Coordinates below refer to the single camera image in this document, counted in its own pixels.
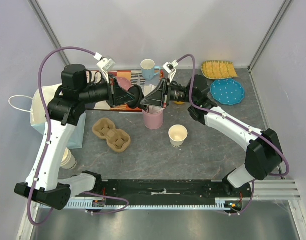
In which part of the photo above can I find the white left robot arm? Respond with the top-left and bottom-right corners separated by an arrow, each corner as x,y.
14,64 -> 136,210

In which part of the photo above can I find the orange bowl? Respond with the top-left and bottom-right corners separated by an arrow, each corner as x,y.
174,101 -> 185,105

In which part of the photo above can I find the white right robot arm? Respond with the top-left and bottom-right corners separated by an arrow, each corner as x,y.
140,74 -> 283,197

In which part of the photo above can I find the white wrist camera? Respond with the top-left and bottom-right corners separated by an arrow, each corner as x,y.
94,52 -> 116,74
163,60 -> 179,82

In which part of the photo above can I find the grey slotted cable duct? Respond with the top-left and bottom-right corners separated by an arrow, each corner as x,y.
39,198 -> 244,210

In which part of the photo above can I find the light blue mug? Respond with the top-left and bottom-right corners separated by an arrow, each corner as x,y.
140,59 -> 161,81

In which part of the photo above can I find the yellow woven tray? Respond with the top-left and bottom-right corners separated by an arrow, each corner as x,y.
201,60 -> 238,80

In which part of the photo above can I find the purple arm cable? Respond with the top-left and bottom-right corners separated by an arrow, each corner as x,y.
26,46 -> 130,227
175,54 -> 290,217

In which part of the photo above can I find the black plastic cup lid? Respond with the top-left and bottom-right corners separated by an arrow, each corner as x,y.
127,85 -> 144,109

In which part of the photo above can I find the blue polka dot plate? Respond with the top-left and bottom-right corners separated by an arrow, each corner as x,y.
210,78 -> 245,106

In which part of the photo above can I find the pink polka dot plate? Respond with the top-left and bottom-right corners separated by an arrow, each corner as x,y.
117,77 -> 132,91

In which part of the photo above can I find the white paper coffee cup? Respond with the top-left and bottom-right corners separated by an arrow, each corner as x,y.
168,124 -> 188,148

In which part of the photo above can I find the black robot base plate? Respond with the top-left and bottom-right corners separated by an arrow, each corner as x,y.
90,179 -> 252,205

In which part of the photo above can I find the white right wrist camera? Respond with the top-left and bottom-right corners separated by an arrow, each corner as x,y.
163,60 -> 179,82

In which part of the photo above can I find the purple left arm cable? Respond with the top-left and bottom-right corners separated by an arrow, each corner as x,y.
26,46 -> 130,227

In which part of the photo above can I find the pink straw holder cup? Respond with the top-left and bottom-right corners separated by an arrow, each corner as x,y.
142,106 -> 164,130

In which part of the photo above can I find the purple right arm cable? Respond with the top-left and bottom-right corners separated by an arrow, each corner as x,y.
175,54 -> 290,217

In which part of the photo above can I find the colourful striped placemat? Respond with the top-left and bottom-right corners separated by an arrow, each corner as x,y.
86,70 -> 164,112

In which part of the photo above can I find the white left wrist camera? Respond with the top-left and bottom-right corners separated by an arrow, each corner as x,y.
94,52 -> 116,74

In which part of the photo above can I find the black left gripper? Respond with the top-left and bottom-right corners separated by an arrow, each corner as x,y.
79,73 -> 136,108

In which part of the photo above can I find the brown cardboard cup carrier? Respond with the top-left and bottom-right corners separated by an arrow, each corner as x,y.
92,118 -> 131,153

